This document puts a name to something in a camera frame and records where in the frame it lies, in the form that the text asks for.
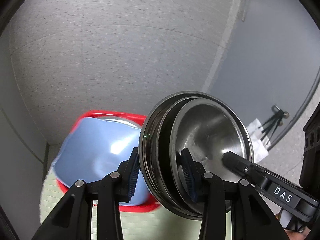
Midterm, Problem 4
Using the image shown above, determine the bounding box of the white tote bag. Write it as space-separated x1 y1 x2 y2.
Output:
247 119 271 163

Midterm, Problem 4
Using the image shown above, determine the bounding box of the metal door handle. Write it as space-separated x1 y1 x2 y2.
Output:
271 105 290 119

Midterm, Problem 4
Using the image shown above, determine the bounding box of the steel bowl right edge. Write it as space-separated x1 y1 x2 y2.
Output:
138 91 254 220

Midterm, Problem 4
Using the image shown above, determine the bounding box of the red plastic basin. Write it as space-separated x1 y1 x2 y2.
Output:
56 109 163 214

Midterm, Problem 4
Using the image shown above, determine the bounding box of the blue plastic plate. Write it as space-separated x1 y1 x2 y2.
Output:
53 117 151 206

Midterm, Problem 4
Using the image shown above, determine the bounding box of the green round table mat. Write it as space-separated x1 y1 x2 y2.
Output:
39 172 233 240

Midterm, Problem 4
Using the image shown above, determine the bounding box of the grey door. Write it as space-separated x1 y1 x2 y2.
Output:
203 0 319 148

